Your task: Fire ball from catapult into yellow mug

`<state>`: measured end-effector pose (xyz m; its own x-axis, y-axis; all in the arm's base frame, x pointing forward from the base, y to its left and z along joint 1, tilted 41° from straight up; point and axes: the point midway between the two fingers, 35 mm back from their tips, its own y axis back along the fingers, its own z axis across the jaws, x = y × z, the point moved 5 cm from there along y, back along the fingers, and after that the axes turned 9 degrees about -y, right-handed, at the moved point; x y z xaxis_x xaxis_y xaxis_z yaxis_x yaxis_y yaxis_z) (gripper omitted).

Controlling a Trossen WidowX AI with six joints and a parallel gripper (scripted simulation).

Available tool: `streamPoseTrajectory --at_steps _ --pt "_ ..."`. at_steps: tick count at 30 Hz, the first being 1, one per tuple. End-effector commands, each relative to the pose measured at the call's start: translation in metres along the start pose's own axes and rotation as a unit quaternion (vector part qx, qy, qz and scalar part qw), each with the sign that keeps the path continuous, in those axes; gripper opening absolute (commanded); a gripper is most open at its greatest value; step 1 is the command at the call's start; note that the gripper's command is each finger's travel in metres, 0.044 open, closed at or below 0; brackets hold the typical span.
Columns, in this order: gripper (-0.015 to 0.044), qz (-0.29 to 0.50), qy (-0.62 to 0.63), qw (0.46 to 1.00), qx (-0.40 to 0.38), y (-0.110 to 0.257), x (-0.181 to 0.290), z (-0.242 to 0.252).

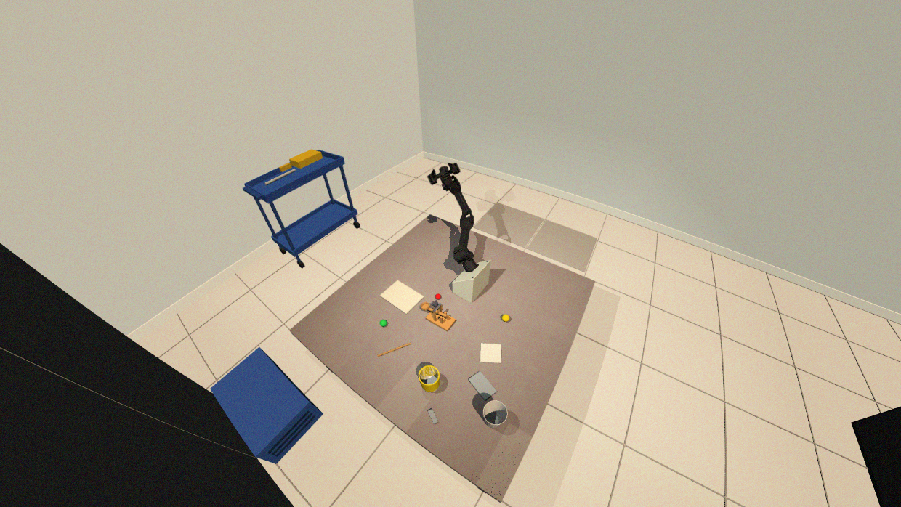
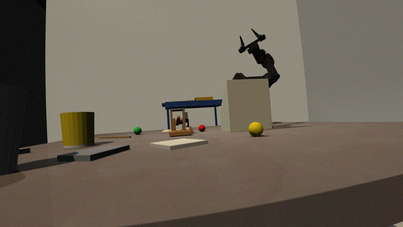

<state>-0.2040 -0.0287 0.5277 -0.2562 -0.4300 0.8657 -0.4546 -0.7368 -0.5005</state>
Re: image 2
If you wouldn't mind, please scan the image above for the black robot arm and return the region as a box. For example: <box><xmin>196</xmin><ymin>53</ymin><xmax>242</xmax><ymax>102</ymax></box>
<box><xmin>232</xmin><ymin>43</ymin><xmax>280</xmax><ymax>88</ymax></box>

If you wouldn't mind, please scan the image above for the yellow cup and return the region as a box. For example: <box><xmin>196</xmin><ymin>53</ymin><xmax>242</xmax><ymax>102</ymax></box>
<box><xmin>60</xmin><ymin>112</ymin><xmax>95</xmax><ymax>149</ymax></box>

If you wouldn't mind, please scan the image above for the yellow ball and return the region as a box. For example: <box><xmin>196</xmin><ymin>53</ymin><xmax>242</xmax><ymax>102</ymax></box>
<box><xmin>248</xmin><ymin>122</ymin><xmax>263</xmax><ymax>136</ymax></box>

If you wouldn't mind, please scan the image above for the green ball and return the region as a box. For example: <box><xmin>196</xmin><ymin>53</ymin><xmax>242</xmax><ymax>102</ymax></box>
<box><xmin>134</xmin><ymin>127</ymin><xmax>142</xmax><ymax>135</ymax></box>

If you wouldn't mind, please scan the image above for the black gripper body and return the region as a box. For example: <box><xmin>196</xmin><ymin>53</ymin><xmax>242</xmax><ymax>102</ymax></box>
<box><xmin>239</xmin><ymin>34</ymin><xmax>266</xmax><ymax>56</ymax></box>

